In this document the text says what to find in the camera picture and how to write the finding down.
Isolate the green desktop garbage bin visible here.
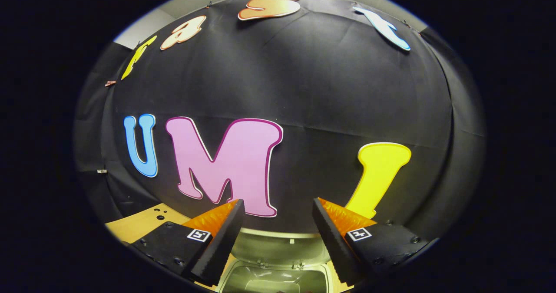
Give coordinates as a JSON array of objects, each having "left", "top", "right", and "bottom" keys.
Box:
[{"left": 215, "top": 228, "right": 348, "bottom": 293}]

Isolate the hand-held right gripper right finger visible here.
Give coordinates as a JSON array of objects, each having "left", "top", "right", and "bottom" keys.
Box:
[{"left": 312, "top": 198, "right": 430, "bottom": 286}]

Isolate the black backdrop cloth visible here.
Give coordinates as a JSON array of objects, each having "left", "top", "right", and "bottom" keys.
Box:
[{"left": 74, "top": 0, "right": 486, "bottom": 241}]

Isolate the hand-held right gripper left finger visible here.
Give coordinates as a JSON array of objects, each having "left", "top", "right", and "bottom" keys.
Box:
[{"left": 132, "top": 199, "right": 246, "bottom": 287}]

